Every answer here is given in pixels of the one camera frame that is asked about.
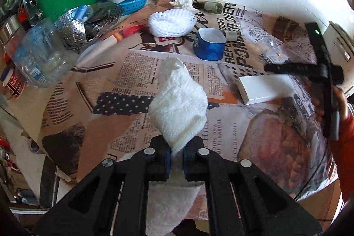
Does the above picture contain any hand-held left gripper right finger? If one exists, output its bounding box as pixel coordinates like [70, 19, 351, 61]
[183, 136, 324, 236]

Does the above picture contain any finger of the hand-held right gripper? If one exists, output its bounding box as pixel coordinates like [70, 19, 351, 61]
[264, 63, 320, 77]

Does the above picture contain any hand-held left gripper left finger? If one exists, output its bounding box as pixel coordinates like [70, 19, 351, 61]
[32, 135, 170, 236]

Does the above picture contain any white box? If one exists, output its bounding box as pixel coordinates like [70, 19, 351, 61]
[238, 74, 298, 106]

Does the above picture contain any white paper towel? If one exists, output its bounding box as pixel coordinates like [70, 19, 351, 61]
[145, 57, 208, 236]

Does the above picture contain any green glass bottle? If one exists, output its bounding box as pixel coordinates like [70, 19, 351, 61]
[193, 0, 224, 15]

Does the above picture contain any person's right forearm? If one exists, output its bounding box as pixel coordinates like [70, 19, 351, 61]
[329, 103, 354, 203]

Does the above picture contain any person's right hand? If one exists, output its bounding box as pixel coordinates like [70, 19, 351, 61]
[333, 86, 348, 126]

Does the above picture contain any blue and white cup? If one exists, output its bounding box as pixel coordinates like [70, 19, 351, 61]
[193, 28, 226, 61]

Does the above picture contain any newspaper table cover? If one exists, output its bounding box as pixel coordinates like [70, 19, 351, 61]
[41, 0, 341, 203]

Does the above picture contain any crumpled white tissue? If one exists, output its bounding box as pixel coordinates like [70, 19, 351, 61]
[169, 0, 195, 11]

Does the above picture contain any white foam fruit net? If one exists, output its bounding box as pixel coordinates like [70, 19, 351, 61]
[148, 8, 197, 37]

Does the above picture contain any red and white kitchen tool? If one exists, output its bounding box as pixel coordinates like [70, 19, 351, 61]
[75, 24, 147, 71]

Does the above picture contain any steel steamer basket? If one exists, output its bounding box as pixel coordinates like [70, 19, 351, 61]
[54, 2, 125, 50]

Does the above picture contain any blue plastic basket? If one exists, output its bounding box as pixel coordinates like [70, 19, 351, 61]
[102, 0, 154, 15]

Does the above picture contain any crumpled clear plastic bottle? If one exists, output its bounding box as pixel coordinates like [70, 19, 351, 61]
[4, 17, 79, 87]

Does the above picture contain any red blue white can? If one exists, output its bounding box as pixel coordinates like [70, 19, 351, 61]
[0, 67, 27, 100]

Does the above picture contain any silver metal container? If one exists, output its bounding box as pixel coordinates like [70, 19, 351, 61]
[22, 0, 45, 23]

